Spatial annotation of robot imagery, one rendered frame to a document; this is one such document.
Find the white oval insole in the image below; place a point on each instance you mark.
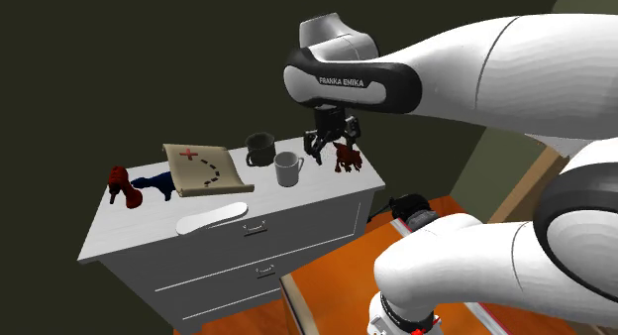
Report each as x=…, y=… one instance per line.
x=212, y=217

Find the orange robot stand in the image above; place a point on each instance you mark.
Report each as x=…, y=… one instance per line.
x=338, y=285

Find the white mug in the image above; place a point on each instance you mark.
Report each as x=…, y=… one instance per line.
x=287, y=173

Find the red toy drill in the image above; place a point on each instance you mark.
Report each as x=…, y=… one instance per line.
x=118, y=177

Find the beige treasure map scroll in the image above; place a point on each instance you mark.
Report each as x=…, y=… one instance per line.
x=193, y=175

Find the blue toy drill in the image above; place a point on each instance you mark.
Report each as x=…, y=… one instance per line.
x=157, y=182

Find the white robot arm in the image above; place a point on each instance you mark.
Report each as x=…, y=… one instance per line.
x=507, y=68

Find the white chest of drawers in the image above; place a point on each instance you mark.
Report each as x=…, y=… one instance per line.
x=145, y=220

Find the dark green mug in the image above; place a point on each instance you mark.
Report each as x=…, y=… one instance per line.
x=263, y=154

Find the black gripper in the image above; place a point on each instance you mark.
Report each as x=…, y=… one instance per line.
x=329, y=124

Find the red dragon figure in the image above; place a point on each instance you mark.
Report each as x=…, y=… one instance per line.
x=346, y=156

